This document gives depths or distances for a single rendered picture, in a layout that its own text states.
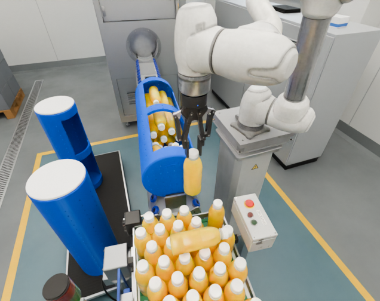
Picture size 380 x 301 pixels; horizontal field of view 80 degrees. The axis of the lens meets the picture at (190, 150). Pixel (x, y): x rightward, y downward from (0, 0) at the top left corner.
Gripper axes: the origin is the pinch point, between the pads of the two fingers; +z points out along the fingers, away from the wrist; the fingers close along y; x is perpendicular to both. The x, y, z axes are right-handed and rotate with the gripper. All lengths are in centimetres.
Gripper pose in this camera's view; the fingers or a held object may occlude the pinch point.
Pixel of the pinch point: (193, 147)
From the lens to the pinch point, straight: 77.3
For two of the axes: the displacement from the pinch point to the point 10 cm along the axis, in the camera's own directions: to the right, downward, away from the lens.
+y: -9.7, 1.6, -2.0
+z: 0.0, 7.7, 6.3
